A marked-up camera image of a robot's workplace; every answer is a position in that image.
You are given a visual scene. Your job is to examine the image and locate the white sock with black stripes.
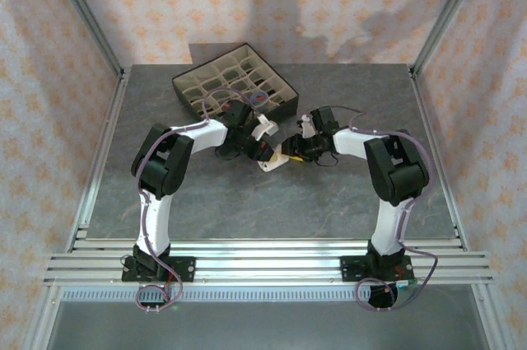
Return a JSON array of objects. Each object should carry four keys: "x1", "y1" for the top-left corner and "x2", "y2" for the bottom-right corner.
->
[{"x1": 257, "y1": 152, "x2": 290, "y2": 173}]

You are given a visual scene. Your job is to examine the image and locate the blue-grey sock with green toe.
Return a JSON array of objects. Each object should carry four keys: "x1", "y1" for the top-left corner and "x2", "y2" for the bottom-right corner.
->
[{"x1": 246, "y1": 89, "x2": 271, "y2": 107}]

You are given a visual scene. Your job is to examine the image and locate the black divided organizer box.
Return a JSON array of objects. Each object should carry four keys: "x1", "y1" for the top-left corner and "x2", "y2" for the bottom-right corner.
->
[{"x1": 171, "y1": 41, "x2": 301, "y2": 124}]

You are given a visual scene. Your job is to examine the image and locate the aluminium mounting rails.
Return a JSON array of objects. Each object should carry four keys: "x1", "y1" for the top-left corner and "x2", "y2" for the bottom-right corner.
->
[{"x1": 43, "y1": 238, "x2": 495, "y2": 287}]

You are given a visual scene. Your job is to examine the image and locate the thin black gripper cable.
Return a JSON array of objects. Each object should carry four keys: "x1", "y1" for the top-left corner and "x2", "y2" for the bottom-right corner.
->
[
  {"x1": 315, "y1": 151, "x2": 339, "y2": 169},
  {"x1": 213, "y1": 146, "x2": 244, "y2": 161}
]

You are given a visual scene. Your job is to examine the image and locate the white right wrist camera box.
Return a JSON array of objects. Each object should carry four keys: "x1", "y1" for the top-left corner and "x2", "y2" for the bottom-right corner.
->
[{"x1": 298, "y1": 114, "x2": 317, "y2": 139}]

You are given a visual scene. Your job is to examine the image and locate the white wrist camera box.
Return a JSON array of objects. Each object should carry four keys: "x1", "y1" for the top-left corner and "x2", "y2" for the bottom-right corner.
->
[
  {"x1": 250, "y1": 114, "x2": 277, "y2": 141},
  {"x1": 298, "y1": 114, "x2": 317, "y2": 139}
]

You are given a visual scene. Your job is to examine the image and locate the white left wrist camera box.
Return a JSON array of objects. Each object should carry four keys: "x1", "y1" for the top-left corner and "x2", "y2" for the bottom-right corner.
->
[{"x1": 250, "y1": 114, "x2": 277, "y2": 141}]

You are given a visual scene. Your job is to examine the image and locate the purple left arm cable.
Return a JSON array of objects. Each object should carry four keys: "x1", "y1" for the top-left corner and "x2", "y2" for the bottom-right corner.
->
[{"x1": 134, "y1": 87, "x2": 268, "y2": 314}]

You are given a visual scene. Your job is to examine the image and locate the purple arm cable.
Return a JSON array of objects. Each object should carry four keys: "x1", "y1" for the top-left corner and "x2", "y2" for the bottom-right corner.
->
[
  {"x1": 329, "y1": 105, "x2": 441, "y2": 312},
  {"x1": 134, "y1": 87, "x2": 268, "y2": 314}
]

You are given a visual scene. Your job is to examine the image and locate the aluminium table side rail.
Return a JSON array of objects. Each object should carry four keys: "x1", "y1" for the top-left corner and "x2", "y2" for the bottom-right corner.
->
[
  {"x1": 408, "y1": 68, "x2": 471, "y2": 252},
  {"x1": 64, "y1": 68, "x2": 132, "y2": 252}
]

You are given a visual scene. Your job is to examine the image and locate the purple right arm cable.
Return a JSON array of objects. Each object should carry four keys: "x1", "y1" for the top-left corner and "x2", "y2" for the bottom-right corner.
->
[{"x1": 329, "y1": 105, "x2": 441, "y2": 312}]

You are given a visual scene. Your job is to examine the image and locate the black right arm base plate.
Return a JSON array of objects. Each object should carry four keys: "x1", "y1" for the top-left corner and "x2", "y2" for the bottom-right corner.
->
[{"x1": 340, "y1": 254, "x2": 414, "y2": 284}]

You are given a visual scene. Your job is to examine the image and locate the grey slotted cable duct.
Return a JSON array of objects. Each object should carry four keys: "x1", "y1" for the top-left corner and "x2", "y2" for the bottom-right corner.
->
[{"x1": 57, "y1": 287, "x2": 478, "y2": 302}]

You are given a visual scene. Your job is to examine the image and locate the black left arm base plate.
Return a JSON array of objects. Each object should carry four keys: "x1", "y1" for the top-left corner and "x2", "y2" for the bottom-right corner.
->
[{"x1": 121, "y1": 256, "x2": 196, "y2": 284}]

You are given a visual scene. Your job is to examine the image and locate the aluminium frame post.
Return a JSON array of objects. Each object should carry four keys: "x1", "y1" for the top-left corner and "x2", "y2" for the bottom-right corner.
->
[
  {"x1": 410, "y1": 0, "x2": 492, "y2": 77},
  {"x1": 44, "y1": 0, "x2": 127, "y2": 77}
]

